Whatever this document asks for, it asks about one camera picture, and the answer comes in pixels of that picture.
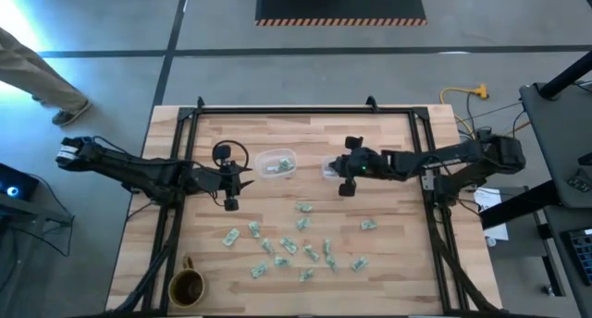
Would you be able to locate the wide clear plastic container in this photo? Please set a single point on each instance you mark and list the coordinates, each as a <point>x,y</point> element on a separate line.
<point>266,157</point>

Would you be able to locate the black controller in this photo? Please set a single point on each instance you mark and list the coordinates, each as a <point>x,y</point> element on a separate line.
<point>580,180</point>

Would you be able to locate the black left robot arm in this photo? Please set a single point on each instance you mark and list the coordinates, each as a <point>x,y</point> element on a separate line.
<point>139,170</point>

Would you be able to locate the person's leg and shoe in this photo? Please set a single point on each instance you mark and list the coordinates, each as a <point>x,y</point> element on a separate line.
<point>37,77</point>

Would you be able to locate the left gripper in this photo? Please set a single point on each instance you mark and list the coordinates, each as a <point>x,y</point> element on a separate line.
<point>217,179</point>

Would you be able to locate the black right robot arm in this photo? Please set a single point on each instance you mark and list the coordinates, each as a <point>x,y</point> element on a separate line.
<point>439,161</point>

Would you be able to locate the small clear plastic container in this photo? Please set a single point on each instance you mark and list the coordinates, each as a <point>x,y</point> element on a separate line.
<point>325,163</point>

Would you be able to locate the black keyboard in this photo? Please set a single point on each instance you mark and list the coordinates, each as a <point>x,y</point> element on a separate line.
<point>580,258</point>

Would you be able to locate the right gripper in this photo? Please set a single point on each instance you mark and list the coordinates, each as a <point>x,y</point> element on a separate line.
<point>363,165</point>

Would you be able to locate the grey desk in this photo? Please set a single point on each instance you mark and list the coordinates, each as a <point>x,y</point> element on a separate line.
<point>566,299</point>
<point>564,138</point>

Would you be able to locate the black diagonal beam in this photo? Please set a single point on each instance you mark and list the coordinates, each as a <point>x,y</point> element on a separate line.
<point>518,204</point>

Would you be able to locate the black pole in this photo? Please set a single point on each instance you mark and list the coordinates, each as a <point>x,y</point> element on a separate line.
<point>569,75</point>

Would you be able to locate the black device with blue light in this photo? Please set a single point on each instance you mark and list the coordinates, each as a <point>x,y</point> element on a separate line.
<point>14,188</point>

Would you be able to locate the black power strip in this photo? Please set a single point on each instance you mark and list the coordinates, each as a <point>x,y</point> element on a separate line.
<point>484,133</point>

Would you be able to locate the white paper sheet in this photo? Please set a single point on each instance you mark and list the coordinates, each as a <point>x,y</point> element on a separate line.
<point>492,211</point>

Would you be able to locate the black hazard-striped floor mat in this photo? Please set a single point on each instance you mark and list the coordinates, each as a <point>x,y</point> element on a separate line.
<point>340,3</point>

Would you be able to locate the olive ceramic mug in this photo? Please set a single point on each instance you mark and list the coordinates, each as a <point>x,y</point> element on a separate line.
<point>187,288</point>

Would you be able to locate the grey cart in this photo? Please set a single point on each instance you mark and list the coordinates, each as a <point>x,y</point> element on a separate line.
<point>28,244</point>

